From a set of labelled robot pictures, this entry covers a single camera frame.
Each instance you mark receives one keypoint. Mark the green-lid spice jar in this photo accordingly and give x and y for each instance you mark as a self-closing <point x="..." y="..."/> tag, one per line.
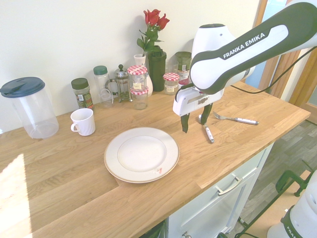
<point x="83" y="95"/>

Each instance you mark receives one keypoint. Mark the glass jar red gingham lid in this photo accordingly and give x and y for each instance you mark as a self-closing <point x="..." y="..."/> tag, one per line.
<point x="139" y="99"/>
<point x="171" y="84"/>
<point x="137" y="77"/>

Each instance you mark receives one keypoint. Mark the dark green shaker bottle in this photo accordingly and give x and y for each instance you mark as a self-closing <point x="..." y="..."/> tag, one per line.
<point x="157" y="72"/>

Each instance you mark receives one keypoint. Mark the small clear plastic cup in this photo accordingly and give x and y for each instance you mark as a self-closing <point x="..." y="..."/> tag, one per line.
<point x="107" y="100"/>

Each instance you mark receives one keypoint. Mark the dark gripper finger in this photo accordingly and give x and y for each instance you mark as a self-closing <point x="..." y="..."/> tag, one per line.
<point x="206" y="114"/>
<point x="184" y="124"/>

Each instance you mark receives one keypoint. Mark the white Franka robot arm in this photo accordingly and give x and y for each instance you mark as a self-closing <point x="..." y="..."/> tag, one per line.
<point x="247" y="42"/>

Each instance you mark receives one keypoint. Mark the clear bottle with green lid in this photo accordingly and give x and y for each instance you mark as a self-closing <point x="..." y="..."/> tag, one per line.
<point x="101" y="77"/>

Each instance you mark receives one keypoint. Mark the white ceramic vase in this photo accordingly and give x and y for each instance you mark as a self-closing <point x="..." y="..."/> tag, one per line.
<point x="140" y="60"/>

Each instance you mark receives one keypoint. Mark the green metal clamp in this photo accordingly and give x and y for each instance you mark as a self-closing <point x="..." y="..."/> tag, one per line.
<point x="288" y="179"/>

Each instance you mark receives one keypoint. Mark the white kitchen cabinet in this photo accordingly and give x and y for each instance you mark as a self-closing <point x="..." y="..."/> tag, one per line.
<point x="218" y="205"/>

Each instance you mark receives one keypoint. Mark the wooden door frame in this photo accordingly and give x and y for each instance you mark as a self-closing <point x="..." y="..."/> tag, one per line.
<point x="305" y="81"/>

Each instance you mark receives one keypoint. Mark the red roses bunch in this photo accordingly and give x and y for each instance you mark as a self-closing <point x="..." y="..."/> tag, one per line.
<point x="153" y="23"/>

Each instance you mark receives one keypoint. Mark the silver spoon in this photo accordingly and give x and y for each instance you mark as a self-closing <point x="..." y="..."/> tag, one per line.
<point x="208" y="133"/>

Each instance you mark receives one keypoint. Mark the clear pitcher with blue lid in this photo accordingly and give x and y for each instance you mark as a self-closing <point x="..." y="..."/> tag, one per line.
<point x="32" y="109"/>

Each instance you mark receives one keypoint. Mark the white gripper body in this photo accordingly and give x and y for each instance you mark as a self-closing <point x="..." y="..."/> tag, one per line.
<point x="190" y="101"/>

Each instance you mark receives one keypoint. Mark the labelled jar with green lid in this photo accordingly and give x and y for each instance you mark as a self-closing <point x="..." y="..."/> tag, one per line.
<point x="183" y="64"/>

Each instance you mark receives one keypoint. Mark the clear drinking glass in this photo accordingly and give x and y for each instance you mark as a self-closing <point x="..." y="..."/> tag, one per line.
<point x="171" y="66"/>

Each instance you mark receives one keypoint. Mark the glass French press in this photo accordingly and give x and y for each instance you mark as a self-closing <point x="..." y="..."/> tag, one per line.
<point x="121" y="84"/>

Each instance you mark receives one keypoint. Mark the white plate with gold rim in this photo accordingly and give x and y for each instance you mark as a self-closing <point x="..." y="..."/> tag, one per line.
<point x="141" y="155"/>

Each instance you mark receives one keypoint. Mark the white ceramic mug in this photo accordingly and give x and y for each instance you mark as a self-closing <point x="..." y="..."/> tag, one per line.
<point x="84" y="122"/>

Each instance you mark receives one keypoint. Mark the metal cabinet knob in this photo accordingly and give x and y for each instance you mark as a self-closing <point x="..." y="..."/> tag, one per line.
<point x="185" y="234"/>

